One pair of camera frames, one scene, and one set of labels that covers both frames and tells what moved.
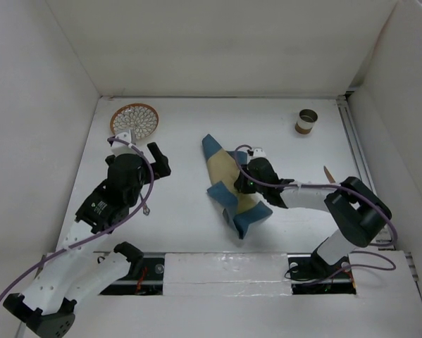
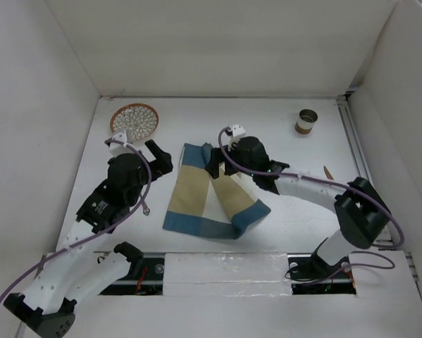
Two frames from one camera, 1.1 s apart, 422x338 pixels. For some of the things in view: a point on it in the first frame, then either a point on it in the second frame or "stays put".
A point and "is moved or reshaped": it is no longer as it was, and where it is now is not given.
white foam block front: [220, 274] stays put
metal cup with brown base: [306, 120] stays put
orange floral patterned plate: [143, 119] stays put
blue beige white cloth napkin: [239, 209] is moved or reshaped
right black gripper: [241, 185] -> [213, 166]
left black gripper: [160, 160] stays put
